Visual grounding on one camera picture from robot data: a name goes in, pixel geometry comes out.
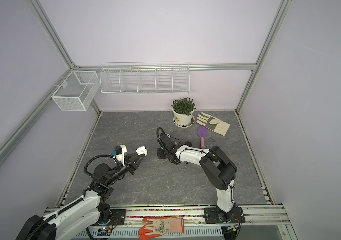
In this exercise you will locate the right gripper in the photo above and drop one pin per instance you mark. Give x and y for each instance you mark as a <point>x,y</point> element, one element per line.
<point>160,155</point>

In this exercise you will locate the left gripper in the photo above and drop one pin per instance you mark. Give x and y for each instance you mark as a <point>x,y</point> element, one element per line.
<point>130,163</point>

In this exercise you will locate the white earbud charging case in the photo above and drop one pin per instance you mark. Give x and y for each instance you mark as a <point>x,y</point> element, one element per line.
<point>142,150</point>

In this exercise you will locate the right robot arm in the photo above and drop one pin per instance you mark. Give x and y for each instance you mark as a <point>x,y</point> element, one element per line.
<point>218,168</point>

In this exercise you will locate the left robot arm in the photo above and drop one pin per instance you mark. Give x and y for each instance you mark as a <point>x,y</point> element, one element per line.
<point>89,208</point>

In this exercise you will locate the black earbud charging case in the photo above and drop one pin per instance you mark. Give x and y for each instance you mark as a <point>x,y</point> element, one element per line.
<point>189,143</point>

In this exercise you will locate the potted green plant white pot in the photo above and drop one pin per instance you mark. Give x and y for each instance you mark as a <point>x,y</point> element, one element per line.
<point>183,109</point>

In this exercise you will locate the beige gardening glove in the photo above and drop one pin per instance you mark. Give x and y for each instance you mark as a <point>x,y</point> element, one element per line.
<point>212,123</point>

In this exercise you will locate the red white work glove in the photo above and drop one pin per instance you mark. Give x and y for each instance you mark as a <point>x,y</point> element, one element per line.
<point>157,227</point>

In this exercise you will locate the white mesh box basket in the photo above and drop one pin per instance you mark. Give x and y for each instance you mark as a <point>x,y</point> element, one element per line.
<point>77,91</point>

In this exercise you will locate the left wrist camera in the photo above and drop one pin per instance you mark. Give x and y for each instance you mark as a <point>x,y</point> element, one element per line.
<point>119,154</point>

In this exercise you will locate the white wire shelf basket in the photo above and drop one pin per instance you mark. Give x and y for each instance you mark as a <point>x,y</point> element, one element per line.
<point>145,78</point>

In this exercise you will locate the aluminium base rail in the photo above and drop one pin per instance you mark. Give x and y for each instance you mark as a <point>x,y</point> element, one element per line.
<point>196,215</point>

